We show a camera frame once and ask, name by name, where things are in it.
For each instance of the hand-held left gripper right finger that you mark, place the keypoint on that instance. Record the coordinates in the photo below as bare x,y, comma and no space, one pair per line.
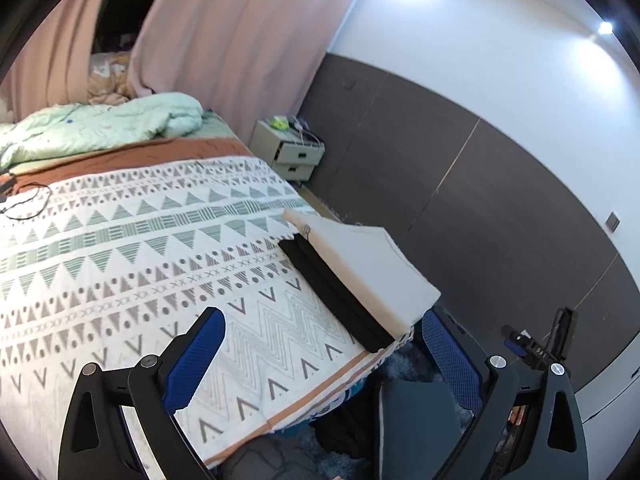
450,360

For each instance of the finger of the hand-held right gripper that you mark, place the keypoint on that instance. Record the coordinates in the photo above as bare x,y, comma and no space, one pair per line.
512,345

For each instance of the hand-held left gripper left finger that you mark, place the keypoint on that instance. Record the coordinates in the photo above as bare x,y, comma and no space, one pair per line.
197,360

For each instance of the beige coat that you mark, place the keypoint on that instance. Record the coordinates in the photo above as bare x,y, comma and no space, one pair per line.
365,270

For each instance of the black folded clothes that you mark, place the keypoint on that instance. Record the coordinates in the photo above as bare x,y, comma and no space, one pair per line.
330,285

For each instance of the dark grey panel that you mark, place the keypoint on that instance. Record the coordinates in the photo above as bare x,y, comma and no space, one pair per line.
420,425

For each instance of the white patterned blanket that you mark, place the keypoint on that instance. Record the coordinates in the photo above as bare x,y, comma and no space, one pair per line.
150,260

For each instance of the brown bed sheet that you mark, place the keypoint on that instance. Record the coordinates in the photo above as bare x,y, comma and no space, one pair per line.
175,150

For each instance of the white nightstand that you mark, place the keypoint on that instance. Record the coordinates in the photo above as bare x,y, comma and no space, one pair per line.
295,157

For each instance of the small green item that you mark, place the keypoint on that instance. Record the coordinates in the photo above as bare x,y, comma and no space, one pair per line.
277,122

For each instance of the light green duvet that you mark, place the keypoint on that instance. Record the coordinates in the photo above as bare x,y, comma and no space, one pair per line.
100,125

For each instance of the black charger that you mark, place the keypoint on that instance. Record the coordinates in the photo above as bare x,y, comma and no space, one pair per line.
4,185

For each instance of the floral printed bedding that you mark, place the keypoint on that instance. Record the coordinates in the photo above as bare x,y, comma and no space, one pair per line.
107,80

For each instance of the ceiling spotlight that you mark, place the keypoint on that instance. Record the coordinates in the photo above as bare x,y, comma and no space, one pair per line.
605,27

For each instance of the pink curtain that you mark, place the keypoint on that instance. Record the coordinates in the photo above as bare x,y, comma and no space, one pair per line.
240,35
45,60

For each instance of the grey wall switch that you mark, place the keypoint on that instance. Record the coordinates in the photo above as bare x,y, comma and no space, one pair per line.
613,220

